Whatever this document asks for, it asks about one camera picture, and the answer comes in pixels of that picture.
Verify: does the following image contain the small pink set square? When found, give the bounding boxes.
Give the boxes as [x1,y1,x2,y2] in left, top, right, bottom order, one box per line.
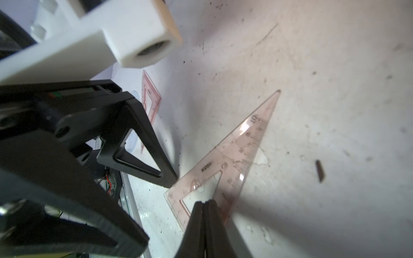
[140,70,162,155]

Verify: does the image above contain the tall pink set square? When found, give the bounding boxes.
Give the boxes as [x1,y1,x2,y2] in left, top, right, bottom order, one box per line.
[165,90,281,231]

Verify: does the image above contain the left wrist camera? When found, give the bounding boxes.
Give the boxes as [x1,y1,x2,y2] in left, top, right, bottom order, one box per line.
[1,1,183,86]

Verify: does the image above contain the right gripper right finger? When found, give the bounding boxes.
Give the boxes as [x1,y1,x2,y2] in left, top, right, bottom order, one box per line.
[205,200,237,258]

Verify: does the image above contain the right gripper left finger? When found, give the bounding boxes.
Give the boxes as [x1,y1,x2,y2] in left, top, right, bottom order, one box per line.
[175,202,205,258]

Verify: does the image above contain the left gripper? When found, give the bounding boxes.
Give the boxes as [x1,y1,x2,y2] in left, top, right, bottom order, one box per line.
[1,80,177,258]

